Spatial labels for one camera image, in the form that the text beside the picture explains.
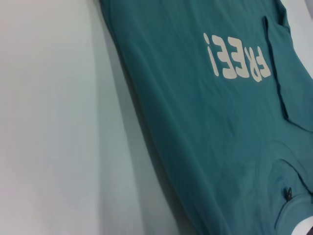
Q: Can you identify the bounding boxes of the blue FREE print t-shirt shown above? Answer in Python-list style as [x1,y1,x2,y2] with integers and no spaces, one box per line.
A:
[99,0,313,235]

